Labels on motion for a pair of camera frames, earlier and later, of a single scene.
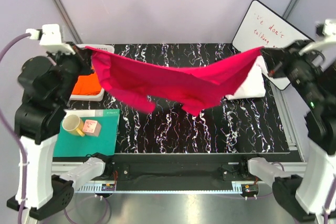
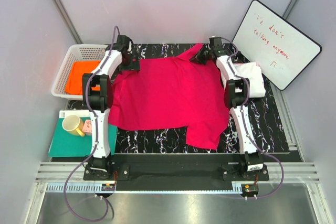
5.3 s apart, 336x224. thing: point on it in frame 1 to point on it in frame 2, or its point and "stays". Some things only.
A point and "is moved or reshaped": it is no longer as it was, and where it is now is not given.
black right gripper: x=277 y=59 to x=197 y=57
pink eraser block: x=91 y=128 stays
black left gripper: x=82 y=54 to x=133 y=65
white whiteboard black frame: x=262 y=26 stays
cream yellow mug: x=73 y=124 stays
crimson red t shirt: x=192 y=88 is moved or reshaped
